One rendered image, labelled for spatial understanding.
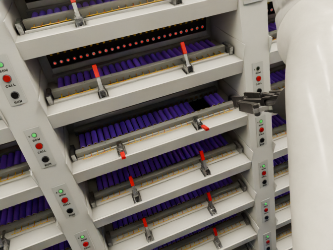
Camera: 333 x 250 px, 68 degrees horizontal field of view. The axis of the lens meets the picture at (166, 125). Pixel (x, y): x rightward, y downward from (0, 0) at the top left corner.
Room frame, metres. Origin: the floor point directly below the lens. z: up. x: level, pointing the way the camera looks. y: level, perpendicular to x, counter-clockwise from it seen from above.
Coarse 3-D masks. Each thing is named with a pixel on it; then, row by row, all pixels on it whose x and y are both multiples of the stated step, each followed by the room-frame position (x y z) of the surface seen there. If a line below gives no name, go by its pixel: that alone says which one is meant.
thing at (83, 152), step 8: (224, 104) 0.81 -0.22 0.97; (232, 104) 0.81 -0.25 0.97; (200, 112) 0.79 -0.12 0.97; (208, 112) 0.79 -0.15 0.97; (216, 112) 0.80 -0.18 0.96; (224, 112) 0.79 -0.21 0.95; (176, 120) 0.77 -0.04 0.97; (184, 120) 0.77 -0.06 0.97; (192, 120) 0.78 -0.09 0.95; (144, 128) 0.76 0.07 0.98; (152, 128) 0.75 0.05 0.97; (160, 128) 0.76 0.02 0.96; (176, 128) 0.75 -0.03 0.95; (120, 136) 0.74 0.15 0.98; (128, 136) 0.73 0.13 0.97; (136, 136) 0.74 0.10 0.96; (152, 136) 0.73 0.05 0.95; (96, 144) 0.72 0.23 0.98; (104, 144) 0.71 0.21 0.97; (112, 144) 0.72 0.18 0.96; (128, 144) 0.72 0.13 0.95; (80, 152) 0.70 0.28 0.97; (88, 152) 0.70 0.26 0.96; (104, 152) 0.70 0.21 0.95
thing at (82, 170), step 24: (168, 96) 0.89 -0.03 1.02; (96, 120) 0.84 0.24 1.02; (168, 120) 0.81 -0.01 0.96; (216, 120) 0.77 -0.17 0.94; (240, 120) 0.77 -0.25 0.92; (72, 144) 0.77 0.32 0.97; (144, 144) 0.72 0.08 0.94; (168, 144) 0.71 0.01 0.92; (72, 168) 0.67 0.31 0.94; (96, 168) 0.66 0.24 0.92; (120, 168) 0.69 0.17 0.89
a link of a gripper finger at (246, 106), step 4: (240, 100) 0.57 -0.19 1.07; (240, 104) 0.56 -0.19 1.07; (244, 104) 0.54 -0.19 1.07; (248, 104) 0.52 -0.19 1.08; (252, 104) 0.50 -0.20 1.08; (256, 104) 0.49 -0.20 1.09; (240, 108) 0.56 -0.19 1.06; (244, 108) 0.54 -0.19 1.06; (248, 108) 0.52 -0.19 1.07; (252, 108) 0.51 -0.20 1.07; (256, 108) 0.48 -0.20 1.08; (248, 112) 0.52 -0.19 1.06; (252, 112) 0.51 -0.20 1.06; (256, 116) 0.48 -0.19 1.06
